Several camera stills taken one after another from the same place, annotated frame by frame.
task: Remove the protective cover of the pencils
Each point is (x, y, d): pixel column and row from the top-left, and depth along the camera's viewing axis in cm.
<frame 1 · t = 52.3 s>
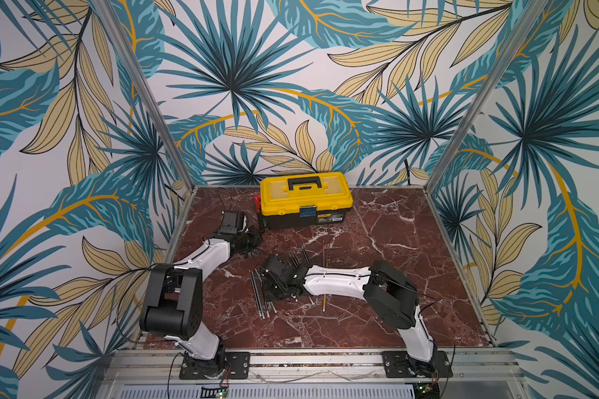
left hand: (263, 239, 92), fingers closed
right hand: (262, 294, 86), fingers closed
yellow black toolbox: (304, 199, 98), point 15 cm above the table
dark blue printed pencil: (266, 305, 86), on the table
green pencil with eraser: (273, 307, 86), on the table

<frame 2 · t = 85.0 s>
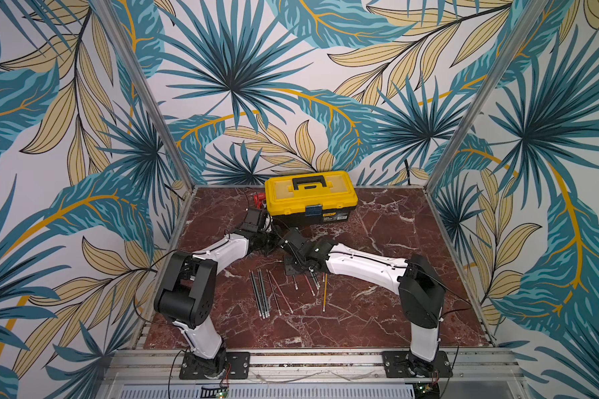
left hand: (289, 242, 91), fingers closed
right hand: (287, 264, 85), fingers closed
red capped pencil: (289, 309, 85), on the table
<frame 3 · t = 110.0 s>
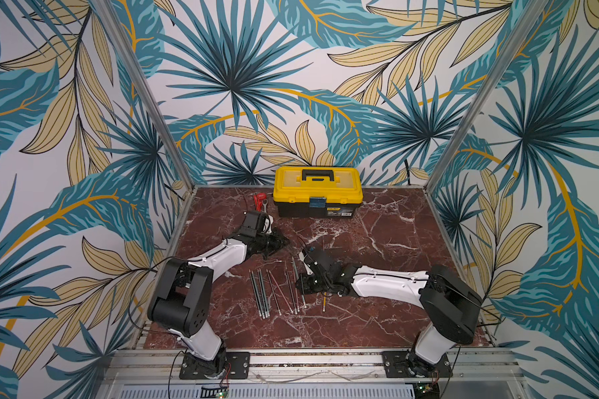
left hand: (289, 242, 89), fingers closed
right hand: (294, 284, 84), fingers closed
yellow black toolbox: (318, 192, 99), point 16 cm above the table
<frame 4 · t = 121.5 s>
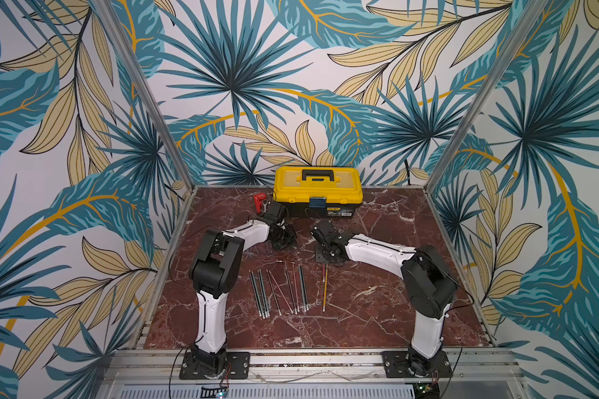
left hand: (296, 242, 98), fingers closed
right hand: (322, 254, 94), fingers open
